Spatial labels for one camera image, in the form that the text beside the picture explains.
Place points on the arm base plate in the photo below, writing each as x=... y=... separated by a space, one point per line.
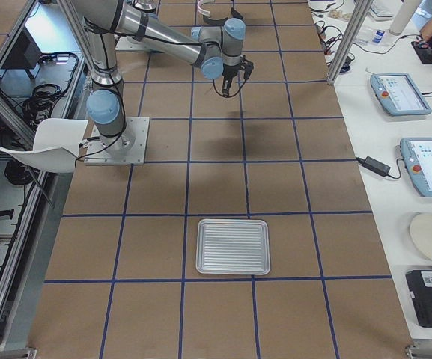
x=128 y=149

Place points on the near blue teach pendant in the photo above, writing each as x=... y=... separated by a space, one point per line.
x=417 y=156

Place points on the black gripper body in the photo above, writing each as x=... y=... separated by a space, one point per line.
x=230 y=72

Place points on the aluminium frame post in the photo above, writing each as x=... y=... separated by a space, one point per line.
x=355 y=23

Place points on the blue teach pendant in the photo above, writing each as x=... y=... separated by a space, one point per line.
x=398 y=94
x=417 y=156

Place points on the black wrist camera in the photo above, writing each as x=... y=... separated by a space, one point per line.
x=247 y=67

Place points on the black power adapter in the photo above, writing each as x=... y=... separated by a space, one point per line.
x=374 y=166

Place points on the silver ribbed metal tray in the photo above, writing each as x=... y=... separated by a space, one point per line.
x=233 y=247

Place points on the white curved plastic part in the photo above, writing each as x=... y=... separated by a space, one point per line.
x=201 y=9

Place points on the white chair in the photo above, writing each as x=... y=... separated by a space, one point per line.
x=55 y=147

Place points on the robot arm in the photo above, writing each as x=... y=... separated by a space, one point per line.
x=215 y=50

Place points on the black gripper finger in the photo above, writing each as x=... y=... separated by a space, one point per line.
x=226 y=85

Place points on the far blue teach pendant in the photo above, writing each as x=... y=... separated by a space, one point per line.
x=398 y=94

